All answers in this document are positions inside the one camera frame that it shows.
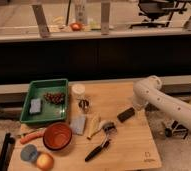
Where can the black office chair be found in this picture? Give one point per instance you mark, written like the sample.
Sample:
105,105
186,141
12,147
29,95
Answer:
159,12

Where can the grey upright bracket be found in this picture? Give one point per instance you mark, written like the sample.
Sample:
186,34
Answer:
105,12
41,20

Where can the white paper cup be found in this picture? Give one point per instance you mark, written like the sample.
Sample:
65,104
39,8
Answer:
78,90

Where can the black chair at left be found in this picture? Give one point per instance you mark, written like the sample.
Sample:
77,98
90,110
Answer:
9,141

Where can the red brown bowl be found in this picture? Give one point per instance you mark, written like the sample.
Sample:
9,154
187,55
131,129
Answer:
57,136

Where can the red round fruit on shelf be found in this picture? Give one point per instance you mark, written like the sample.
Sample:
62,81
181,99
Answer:
76,26

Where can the black clamp stand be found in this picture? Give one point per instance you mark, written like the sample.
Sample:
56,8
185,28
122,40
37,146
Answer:
176,127

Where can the grey upright bracket centre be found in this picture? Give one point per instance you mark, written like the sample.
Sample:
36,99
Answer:
105,12

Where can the black eraser block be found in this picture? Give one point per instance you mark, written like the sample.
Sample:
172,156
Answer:
122,117

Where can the clear bottle on shelf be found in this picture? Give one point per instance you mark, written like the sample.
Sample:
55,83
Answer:
80,11

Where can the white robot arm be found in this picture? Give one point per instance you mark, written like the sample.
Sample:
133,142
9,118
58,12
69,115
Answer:
147,90

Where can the black handled dish brush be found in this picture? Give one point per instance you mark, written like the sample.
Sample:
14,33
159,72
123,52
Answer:
108,129

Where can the blue round lid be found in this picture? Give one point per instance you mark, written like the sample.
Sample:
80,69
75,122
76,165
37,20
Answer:
29,153

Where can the orange apple fruit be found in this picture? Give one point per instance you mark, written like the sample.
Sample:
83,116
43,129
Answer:
45,161

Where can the blue sponge in tray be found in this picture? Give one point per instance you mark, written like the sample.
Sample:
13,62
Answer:
35,106

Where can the grey blue sponge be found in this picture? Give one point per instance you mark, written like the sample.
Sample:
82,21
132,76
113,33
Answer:
78,124

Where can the orange carrot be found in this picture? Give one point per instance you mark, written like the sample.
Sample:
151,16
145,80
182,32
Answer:
31,136

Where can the grey upright bracket left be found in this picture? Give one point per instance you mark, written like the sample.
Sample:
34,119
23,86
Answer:
41,20

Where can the dark grape bunch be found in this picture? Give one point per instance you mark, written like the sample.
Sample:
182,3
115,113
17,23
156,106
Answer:
54,98

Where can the small metal clip object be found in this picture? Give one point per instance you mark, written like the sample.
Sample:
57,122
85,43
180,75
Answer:
84,105

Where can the green plastic tray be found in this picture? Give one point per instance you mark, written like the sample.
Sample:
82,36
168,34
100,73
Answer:
49,112

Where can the yellow banana piece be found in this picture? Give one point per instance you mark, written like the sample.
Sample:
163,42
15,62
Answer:
93,126

